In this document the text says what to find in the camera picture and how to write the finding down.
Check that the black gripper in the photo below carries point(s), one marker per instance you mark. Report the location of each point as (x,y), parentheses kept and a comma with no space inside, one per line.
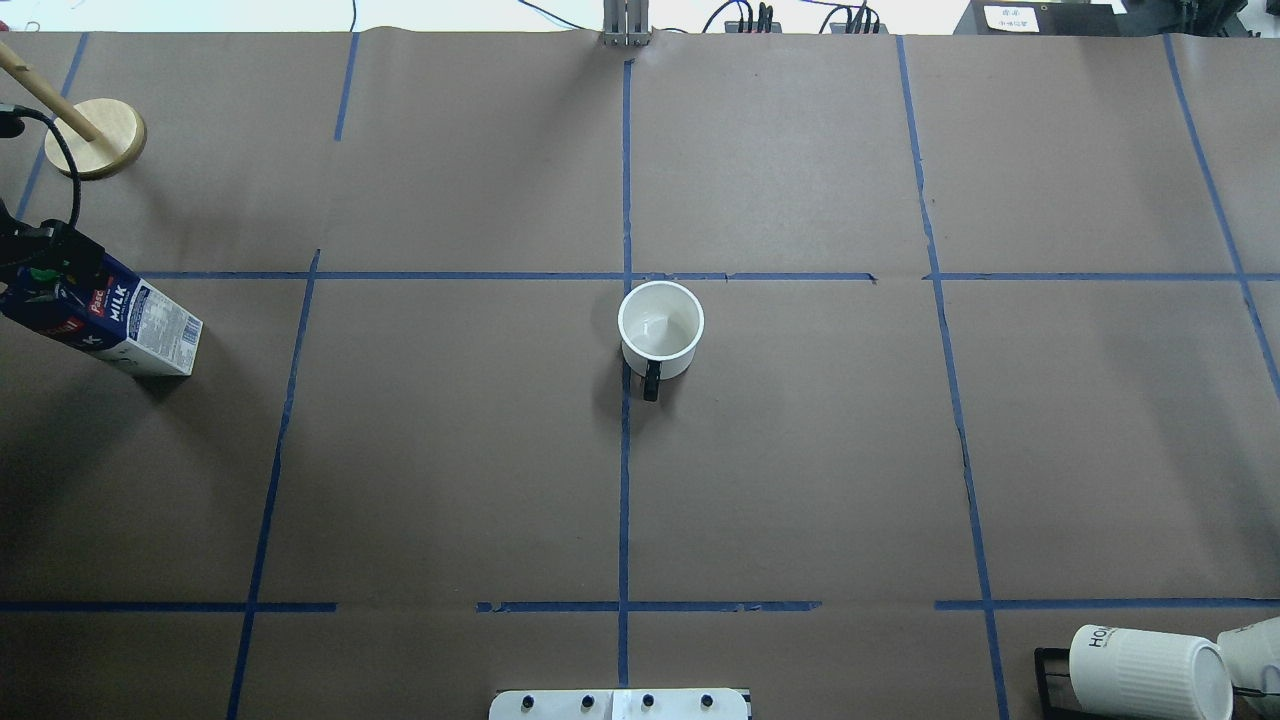
(50,262)

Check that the blue white milk carton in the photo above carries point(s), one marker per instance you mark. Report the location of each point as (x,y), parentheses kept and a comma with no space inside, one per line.
(115,316)

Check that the white smiley mug black handle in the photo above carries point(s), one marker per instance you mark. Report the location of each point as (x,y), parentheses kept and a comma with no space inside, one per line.
(661,324)

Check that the white ribbed cup lying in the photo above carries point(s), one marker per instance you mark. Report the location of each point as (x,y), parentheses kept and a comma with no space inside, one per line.
(1136,674)

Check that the wooden round stand with rod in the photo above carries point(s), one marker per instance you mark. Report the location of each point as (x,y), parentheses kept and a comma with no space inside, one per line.
(103,135)

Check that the black power strip left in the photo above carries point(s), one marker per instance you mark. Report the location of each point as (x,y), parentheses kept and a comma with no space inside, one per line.
(753,18)

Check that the black power strip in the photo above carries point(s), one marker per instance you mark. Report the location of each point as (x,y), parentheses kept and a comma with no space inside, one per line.
(859,19)
(753,18)

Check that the black power strip right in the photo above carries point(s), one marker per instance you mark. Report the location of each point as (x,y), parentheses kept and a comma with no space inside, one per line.
(859,19)

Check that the black box with label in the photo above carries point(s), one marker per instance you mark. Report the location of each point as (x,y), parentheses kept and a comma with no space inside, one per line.
(1038,18)

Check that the grey metal camera post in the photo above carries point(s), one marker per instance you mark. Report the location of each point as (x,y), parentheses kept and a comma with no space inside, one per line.
(626,23)

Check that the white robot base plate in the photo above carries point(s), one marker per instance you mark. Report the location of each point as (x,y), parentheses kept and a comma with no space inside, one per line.
(623,703)

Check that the black tray frame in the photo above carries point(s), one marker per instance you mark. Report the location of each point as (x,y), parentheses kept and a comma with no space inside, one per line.
(1054,691)

